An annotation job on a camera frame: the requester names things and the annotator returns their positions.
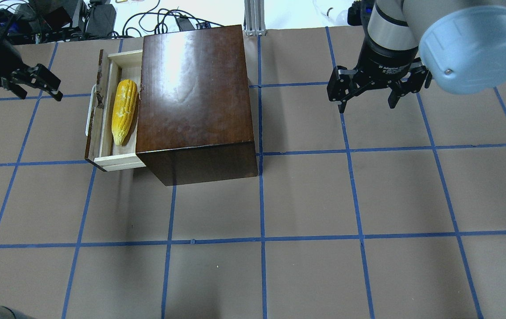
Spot yellow corn cob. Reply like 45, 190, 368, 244
111, 79, 138, 146

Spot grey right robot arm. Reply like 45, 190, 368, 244
326, 0, 506, 113

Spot black power adapter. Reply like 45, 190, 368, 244
175, 16, 196, 31

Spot dark brown wooden cabinet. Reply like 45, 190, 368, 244
135, 25, 258, 186

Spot aluminium frame post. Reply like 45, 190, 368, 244
244, 0, 267, 36

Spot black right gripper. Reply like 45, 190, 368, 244
326, 35, 433, 114

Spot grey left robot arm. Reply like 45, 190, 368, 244
0, 32, 63, 101

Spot black cables bundle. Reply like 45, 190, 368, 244
116, 8, 231, 36

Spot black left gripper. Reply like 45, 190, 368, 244
0, 38, 63, 101

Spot light wood drawer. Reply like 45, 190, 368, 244
85, 49, 145, 171

